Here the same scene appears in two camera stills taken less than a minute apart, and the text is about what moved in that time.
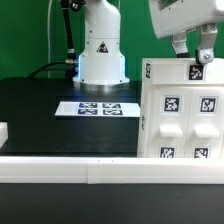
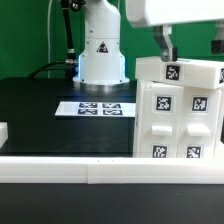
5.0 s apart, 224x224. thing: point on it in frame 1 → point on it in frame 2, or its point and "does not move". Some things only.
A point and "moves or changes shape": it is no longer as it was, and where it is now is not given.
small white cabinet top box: [181, 71] moves or changes shape
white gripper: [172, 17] → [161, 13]
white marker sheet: [98, 109] does not move
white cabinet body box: [181, 121] does not move
